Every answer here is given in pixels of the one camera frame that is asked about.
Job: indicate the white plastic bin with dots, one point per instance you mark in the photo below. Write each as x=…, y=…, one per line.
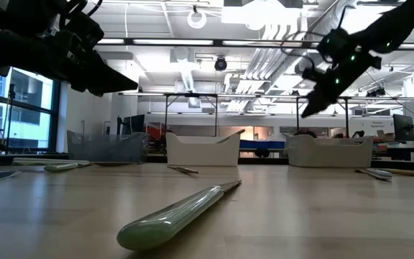
x=203, y=154

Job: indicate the black window frame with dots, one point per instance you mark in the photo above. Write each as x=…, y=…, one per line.
x=55, y=115

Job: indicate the black ceiling camera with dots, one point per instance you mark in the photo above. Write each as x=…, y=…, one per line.
x=220, y=64

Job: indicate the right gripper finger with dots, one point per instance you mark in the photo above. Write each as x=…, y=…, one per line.
x=325, y=102
x=317, y=95

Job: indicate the dark transparent bin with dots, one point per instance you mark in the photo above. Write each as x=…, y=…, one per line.
x=102, y=151

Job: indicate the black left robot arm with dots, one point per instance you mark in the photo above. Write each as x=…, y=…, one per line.
x=13, y=43

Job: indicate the black overhead rig frame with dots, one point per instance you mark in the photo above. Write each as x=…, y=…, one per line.
x=192, y=95

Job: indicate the black computer monitor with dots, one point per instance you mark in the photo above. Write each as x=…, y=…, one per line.
x=403, y=127
x=135, y=124

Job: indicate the blue panel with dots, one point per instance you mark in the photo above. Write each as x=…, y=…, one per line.
x=264, y=144

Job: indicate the black round object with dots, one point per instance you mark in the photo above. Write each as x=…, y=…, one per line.
x=262, y=153

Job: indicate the black tripod stand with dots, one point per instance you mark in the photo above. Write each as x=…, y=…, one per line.
x=12, y=108

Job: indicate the person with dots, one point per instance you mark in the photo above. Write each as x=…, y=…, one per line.
x=302, y=133

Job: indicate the grey plastic bin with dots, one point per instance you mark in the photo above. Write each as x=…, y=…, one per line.
x=329, y=154

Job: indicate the overhead light bar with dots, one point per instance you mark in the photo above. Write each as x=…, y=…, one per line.
x=173, y=42

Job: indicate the cardboard box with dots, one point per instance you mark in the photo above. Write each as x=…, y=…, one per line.
x=385, y=136

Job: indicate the black ceiling spotlights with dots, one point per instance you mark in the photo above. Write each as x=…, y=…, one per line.
x=376, y=93

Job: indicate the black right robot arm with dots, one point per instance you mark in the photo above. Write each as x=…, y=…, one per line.
x=408, y=18

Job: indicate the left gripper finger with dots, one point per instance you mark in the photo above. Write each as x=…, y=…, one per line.
x=102, y=88
x=106, y=70

